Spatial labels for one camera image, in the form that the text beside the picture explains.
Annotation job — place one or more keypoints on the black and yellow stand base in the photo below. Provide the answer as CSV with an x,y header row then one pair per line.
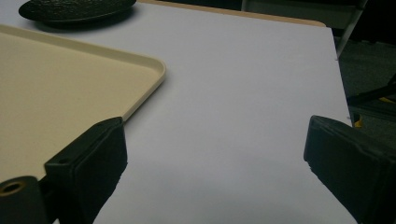
x,y
370,96

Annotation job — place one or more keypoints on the black textured plate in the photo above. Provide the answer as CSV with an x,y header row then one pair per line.
x,y
77,9

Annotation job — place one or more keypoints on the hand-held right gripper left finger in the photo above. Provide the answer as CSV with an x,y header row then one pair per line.
x,y
93,165

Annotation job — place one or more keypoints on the beige plastic tray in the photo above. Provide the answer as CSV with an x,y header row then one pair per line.
x,y
62,87

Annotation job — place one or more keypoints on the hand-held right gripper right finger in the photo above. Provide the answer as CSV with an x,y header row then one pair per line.
x,y
355,165

